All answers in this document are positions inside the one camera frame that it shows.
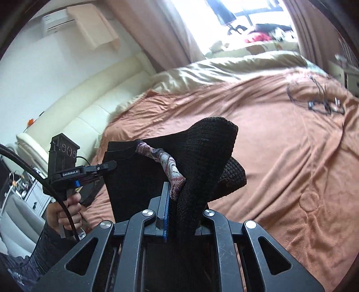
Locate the person's left hand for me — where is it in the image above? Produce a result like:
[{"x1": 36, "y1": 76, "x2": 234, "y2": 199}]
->
[{"x1": 46, "y1": 194, "x2": 83, "y2": 233}]

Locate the thin black cable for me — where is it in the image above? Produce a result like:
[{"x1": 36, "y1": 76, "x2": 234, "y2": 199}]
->
[{"x1": 286, "y1": 73, "x2": 337, "y2": 113}]

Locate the orange fleece blanket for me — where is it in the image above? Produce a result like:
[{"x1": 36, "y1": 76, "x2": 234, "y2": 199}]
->
[{"x1": 81, "y1": 66, "x2": 359, "y2": 292}]

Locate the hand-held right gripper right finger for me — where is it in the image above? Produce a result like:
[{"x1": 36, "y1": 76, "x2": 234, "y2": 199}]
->
[{"x1": 196, "y1": 208, "x2": 326, "y2": 292}]

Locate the red cloth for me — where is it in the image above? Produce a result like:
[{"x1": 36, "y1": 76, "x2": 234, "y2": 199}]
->
[{"x1": 244, "y1": 31, "x2": 274, "y2": 44}]

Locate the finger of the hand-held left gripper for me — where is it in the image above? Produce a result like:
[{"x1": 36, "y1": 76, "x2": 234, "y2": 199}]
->
[{"x1": 84, "y1": 160, "x2": 118, "y2": 180}]

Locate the cream padded headboard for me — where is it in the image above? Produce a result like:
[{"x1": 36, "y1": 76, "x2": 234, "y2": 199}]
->
[{"x1": 15, "y1": 55, "x2": 158, "y2": 175}]

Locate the black knit t-shirt patterned trim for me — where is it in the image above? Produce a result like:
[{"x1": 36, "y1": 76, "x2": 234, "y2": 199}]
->
[{"x1": 101, "y1": 116, "x2": 247, "y2": 245}]

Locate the person's left forearm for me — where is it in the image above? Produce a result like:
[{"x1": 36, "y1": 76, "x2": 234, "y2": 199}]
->
[{"x1": 28, "y1": 223, "x2": 85, "y2": 281}]

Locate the thick black gripper cable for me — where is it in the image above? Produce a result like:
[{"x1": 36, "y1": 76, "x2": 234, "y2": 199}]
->
[{"x1": 0, "y1": 144, "x2": 82, "y2": 243}]

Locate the beige duvet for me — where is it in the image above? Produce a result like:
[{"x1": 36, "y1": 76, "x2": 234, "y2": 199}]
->
[{"x1": 115, "y1": 51, "x2": 328, "y2": 113}]

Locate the pink curtain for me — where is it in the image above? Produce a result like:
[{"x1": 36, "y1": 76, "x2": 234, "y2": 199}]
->
[
  {"x1": 283, "y1": 0, "x2": 345, "y2": 73},
  {"x1": 107, "y1": 0, "x2": 208, "y2": 69}
]

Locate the black hanging cloth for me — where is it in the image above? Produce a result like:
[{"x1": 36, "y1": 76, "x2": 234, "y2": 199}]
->
[{"x1": 210, "y1": 0, "x2": 236, "y2": 26}]

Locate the wooden wall box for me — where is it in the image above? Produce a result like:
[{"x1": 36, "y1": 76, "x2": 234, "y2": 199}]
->
[{"x1": 66, "y1": 3, "x2": 121, "y2": 51}]

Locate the white bedside cabinet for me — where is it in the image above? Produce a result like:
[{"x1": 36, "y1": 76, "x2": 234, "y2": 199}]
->
[{"x1": 328, "y1": 36, "x2": 359, "y2": 97}]

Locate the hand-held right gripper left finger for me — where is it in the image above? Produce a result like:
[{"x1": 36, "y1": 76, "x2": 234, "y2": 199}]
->
[{"x1": 31, "y1": 182, "x2": 172, "y2": 292}]

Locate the white air conditioner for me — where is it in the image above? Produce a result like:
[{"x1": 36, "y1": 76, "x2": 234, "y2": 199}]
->
[{"x1": 42, "y1": 8, "x2": 76, "y2": 35}]

